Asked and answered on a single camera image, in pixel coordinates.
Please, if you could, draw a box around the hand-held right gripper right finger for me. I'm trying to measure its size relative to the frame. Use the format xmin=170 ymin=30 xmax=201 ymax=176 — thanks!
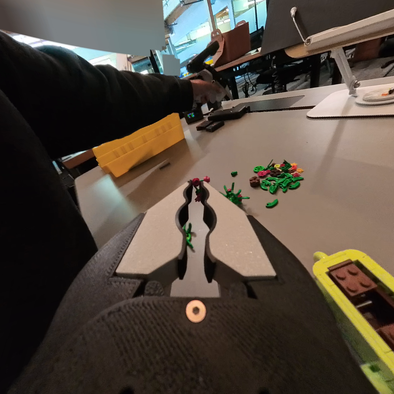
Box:
xmin=202 ymin=182 xmax=277 ymax=283

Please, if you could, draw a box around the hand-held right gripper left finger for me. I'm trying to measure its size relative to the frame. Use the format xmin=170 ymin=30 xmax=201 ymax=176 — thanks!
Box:
xmin=115 ymin=181 xmax=193 ymax=282

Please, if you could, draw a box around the green toy leaf cluster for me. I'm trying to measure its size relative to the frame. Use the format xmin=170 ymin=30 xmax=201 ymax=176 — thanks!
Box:
xmin=182 ymin=223 xmax=197 ymax=250

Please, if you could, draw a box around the person's left forearm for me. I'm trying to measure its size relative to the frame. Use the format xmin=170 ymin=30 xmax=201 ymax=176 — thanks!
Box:
xmin=0 ymin=31 xmax=195 ymax=160

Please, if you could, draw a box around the person's left hand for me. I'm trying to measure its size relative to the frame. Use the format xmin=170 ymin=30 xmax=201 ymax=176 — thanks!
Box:
xmin=191 ymin=78 xmax=227 ymax=103

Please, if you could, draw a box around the brown bag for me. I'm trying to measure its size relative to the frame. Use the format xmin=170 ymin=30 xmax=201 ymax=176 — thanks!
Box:
xmin=211 ymin=21 xmax=251 ymax=66

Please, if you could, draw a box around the green leafy toy plant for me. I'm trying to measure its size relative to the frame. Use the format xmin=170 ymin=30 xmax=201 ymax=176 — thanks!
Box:
xmin=222 ymin=182 xmax=250 ymax=205

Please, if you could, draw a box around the flat black case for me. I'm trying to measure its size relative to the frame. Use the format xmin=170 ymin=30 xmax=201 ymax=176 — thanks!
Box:
xmin=208 ymin=105 xmax=247 ymax=121

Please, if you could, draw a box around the pile of small toy pieces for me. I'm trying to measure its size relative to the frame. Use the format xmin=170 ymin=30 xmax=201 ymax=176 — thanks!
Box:
xmin=253 ymin=159 xmax=305 ymax=194

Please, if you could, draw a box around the black desk mat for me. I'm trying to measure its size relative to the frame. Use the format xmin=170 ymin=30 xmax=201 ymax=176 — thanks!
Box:
xmin=245 ymin=95 xmax=305 ymax=112

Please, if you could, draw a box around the yellow plastic bin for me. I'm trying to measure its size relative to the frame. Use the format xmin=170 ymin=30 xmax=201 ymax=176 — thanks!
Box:
xmin=92 ymin=113 xmax=185 ymax=178

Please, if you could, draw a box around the lime toy brick pot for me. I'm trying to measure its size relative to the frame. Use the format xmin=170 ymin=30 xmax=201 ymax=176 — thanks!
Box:
xmin=312 ymin=249 xmax=394 ymax=394

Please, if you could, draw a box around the dark computer monitor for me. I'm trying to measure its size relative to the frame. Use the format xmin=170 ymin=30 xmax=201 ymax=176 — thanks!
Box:
xmin=262 ymin=0 xmax=394 ymax=54

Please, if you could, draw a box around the white monitor stand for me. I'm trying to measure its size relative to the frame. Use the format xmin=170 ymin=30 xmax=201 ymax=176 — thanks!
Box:
xmin=305 ymin=9 xmax=394 ymax=118

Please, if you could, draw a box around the white cable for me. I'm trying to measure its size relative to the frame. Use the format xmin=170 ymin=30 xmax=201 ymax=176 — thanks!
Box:
xmin=290 ymin=7 xmax=310 ymax=44

